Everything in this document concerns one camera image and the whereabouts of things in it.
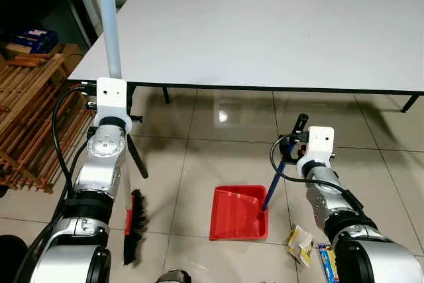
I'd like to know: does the red dustpan with blue handle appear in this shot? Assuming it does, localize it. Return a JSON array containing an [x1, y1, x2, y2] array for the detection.
[[209, 114, 310, 241]]

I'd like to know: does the white handled black broom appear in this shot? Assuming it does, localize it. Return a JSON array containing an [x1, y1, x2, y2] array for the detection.
[[95, 0, 150, 267]]

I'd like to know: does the crumpled yellow white carton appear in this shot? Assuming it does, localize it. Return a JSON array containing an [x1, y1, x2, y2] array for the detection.
[[287, 225, 315, 267]]

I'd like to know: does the white folding table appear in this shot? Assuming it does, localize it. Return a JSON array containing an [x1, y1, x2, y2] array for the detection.
[[66, 0, 424, 179]]

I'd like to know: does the blue snack packet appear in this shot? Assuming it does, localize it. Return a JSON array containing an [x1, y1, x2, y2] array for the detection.
[[317, 243, 340, 283]]

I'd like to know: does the robot left leg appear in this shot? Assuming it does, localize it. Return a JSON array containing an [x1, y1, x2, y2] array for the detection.
[[156, 270, 193, 283]]

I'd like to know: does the brown cardboard box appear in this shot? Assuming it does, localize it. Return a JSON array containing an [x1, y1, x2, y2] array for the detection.
[[3, 41, 83, 60]]

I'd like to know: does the wooden slatted rack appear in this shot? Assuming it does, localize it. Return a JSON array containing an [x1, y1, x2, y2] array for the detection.
[[0, 54, 93, 194]]

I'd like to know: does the blue cardboard box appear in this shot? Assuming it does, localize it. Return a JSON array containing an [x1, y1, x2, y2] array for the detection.
[[13, 28, 59, 55]]

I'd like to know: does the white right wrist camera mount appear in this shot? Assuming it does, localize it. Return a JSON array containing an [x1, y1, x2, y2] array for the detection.
[[296, 126, 335, 171]]

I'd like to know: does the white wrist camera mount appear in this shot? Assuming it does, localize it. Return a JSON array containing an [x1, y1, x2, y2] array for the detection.
[[296, 126, 335, 171], [96, 78, 128, 128]]

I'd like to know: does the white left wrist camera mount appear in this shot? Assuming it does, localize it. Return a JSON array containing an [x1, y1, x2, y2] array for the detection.
[[96, 78, 128, 128]]

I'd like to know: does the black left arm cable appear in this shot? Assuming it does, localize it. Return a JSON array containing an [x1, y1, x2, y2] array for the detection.
[[52, 84, 100, 198]]

